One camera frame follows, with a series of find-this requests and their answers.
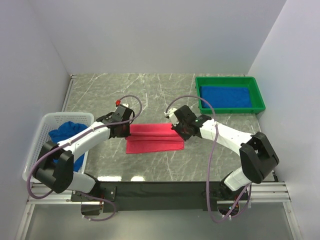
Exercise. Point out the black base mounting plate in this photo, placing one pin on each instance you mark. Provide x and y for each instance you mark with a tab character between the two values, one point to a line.
149	196

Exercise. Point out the aluminium rail frame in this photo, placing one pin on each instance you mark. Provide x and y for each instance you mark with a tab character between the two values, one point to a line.
266	192

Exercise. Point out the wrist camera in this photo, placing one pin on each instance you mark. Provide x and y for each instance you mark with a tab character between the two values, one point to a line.
168	114
120	103

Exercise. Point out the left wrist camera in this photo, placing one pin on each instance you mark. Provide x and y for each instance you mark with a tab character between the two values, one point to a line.
120	103

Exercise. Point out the white perforated plastic basket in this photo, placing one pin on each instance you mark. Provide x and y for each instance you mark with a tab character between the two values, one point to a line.
50	122

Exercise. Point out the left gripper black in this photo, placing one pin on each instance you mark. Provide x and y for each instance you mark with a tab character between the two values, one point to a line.
124	134

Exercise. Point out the green plastic tray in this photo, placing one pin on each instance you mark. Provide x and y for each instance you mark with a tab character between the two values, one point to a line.
249	82

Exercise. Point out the pink towel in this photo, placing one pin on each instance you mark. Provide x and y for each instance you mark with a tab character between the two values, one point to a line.
153	137

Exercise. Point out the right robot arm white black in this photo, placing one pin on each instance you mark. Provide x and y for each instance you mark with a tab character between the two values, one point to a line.
257	156

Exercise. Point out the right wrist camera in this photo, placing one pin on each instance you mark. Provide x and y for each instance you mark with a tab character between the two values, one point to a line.
168	114

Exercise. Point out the large blue towel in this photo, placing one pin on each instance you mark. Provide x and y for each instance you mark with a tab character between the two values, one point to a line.
226	96

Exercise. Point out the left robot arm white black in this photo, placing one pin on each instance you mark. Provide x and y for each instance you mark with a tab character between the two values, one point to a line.
55	166

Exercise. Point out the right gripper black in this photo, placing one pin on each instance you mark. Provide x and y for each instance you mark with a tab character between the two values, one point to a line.
176	128

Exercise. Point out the blue towel in basket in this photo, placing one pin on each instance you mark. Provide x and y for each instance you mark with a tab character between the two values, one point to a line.
66	131

